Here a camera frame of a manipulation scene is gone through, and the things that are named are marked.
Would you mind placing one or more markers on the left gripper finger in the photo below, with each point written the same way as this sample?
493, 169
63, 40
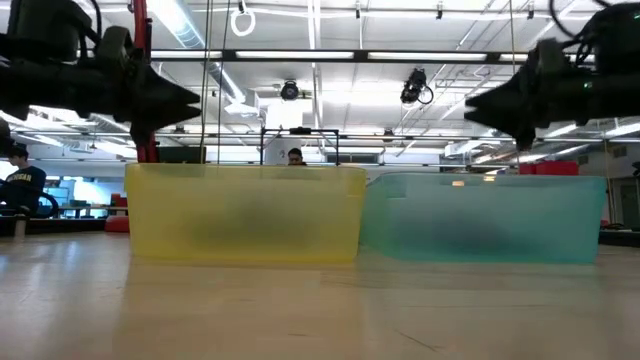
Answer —
165, 90
160, 120

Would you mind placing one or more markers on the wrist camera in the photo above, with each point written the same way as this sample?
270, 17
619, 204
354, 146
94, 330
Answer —
115, 45
552, 57

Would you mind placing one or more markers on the black monitor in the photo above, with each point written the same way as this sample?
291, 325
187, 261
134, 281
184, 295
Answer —
180, 155

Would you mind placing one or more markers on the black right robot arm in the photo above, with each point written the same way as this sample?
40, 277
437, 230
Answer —
617, 50

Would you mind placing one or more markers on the teal translucent plastic bin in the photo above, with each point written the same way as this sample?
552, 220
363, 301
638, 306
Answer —
500, 220

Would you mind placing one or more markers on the black metal stand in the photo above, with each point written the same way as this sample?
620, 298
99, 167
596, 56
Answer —
300, 131

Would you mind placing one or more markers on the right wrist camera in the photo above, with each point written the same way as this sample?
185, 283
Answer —
552, 57

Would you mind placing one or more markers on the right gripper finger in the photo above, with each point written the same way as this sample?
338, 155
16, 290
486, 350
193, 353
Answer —
507, 92
510, 120

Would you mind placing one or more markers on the red storage box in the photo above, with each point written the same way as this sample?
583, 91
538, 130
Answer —
550, 167

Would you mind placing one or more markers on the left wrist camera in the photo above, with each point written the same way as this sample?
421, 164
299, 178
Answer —
115, 45

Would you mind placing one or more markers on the person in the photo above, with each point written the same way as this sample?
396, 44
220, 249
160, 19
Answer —
296, 157
25, 185

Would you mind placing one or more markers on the black overhead camera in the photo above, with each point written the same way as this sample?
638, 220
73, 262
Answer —
289, 91

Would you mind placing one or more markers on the yellow translucent plastic bin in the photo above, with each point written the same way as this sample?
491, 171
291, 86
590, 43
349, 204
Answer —
225, 215

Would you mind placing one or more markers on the red desk lamp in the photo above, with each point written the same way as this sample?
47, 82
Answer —
141, 15

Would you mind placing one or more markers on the black aluminium frame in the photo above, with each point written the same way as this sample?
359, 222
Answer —
362, 55

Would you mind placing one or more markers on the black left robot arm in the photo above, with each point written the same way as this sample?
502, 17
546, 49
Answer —
40, 85

